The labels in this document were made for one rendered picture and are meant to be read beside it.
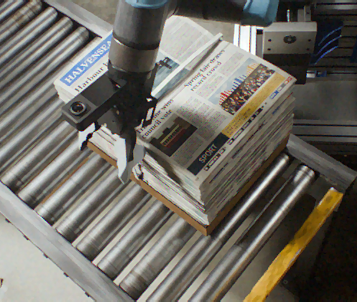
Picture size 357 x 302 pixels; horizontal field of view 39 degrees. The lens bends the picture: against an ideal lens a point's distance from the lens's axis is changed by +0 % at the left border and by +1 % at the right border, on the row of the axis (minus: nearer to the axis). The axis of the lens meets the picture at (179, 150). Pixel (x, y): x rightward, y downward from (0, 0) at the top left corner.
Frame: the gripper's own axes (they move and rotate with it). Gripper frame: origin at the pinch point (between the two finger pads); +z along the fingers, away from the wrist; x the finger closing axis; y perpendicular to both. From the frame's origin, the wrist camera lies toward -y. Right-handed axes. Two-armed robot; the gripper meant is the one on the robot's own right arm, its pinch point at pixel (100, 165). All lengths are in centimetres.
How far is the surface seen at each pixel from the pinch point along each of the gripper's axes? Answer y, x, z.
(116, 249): 5.6, -4.3, 21.9
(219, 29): 148, 67, 28
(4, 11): 32, 71, 7
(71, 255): -0.4, 2.1, 25.5
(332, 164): 43, -28, -1
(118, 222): 9.7, -0.2, 20.0
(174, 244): 13.1, -12.9, 17.8
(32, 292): 29, 42, 101
